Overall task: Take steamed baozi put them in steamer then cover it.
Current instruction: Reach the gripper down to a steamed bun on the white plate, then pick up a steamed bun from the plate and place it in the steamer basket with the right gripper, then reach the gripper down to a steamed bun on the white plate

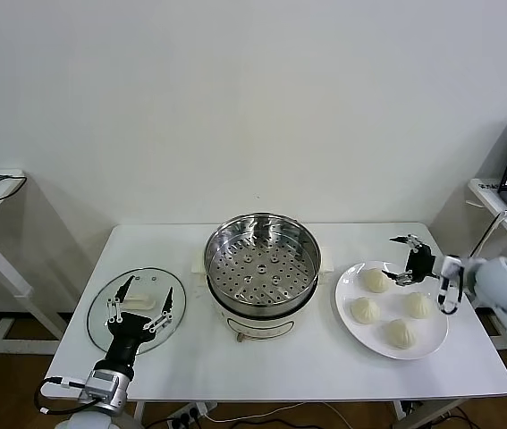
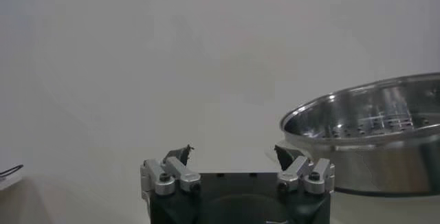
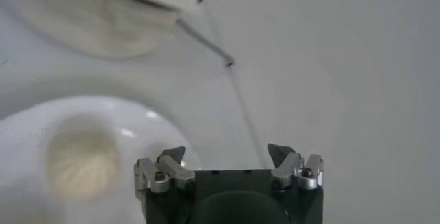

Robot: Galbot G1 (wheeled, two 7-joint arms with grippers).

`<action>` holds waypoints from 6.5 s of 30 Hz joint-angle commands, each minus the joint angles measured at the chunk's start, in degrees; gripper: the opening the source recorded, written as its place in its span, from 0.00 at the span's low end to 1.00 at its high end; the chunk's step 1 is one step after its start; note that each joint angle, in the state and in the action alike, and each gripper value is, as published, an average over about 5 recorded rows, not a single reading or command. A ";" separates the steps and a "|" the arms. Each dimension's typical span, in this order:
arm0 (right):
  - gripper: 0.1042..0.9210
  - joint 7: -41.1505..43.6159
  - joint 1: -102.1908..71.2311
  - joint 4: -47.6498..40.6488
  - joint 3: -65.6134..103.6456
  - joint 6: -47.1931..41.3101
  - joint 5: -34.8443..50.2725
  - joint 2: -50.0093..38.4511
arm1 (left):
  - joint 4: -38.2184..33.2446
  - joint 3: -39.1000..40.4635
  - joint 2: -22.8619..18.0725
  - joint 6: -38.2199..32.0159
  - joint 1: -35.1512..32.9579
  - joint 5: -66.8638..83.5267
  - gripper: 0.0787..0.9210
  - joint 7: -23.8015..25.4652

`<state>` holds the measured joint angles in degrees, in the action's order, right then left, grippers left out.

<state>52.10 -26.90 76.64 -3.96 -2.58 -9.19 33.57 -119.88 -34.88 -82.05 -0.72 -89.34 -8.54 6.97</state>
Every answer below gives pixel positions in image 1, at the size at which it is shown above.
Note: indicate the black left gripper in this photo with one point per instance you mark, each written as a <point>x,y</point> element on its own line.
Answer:
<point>128,330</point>

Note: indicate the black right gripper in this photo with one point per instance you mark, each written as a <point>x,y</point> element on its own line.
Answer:
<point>419,264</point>

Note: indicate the white steamed baozi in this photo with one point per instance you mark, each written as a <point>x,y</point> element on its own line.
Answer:
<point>418,305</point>
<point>365,310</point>
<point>371,282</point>
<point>399,333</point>

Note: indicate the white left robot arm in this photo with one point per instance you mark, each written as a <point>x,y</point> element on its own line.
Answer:
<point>87,422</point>

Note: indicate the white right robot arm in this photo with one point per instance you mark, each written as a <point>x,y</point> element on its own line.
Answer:
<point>503,281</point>

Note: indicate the steel steamer basket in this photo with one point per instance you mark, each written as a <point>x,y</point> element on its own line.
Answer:
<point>262,268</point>

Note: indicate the white round plate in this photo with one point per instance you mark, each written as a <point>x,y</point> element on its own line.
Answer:
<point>427,339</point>

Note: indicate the white table leg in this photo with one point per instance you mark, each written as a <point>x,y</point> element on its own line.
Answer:
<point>399,410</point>
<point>139,411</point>

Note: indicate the white power strip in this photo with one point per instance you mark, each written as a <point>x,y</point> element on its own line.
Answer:
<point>190,413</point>

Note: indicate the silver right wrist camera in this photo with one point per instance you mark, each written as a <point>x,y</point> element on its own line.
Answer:
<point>450,264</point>

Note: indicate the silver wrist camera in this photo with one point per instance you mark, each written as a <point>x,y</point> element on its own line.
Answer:
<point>101,386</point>
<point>450,264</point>

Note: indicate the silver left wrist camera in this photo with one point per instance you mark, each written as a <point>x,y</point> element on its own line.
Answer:
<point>101,386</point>

